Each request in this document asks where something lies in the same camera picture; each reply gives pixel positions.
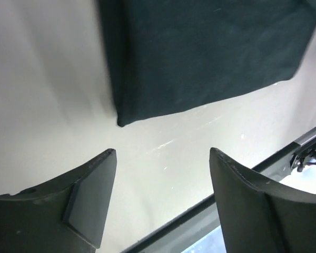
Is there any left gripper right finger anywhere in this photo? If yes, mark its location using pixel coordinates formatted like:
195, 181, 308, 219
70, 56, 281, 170
210, 148, 316, 252

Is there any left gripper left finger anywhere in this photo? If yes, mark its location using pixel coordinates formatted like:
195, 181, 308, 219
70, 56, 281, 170
0, 149, 117, 252

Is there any black t shirt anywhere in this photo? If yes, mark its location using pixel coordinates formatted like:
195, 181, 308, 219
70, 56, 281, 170
97, 0, 316, 127

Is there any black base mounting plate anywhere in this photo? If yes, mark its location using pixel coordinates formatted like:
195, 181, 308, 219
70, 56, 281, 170
121, 123, 316, 253

